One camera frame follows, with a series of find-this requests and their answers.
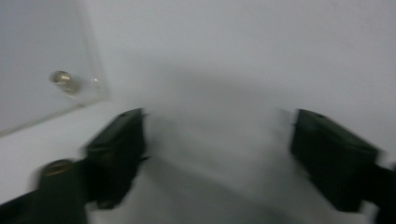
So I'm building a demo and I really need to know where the clear acrylic picture frame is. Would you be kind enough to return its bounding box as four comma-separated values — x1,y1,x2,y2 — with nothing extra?
0,0,111,138

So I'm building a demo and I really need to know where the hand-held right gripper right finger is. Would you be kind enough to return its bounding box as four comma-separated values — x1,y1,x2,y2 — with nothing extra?
290,108,383,213

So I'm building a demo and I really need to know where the metal frame standoff bolt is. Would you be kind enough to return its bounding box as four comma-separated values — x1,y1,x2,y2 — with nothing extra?
49,70,82,95

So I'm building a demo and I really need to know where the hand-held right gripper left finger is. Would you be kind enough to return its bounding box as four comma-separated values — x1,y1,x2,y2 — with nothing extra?
84,107,148,210

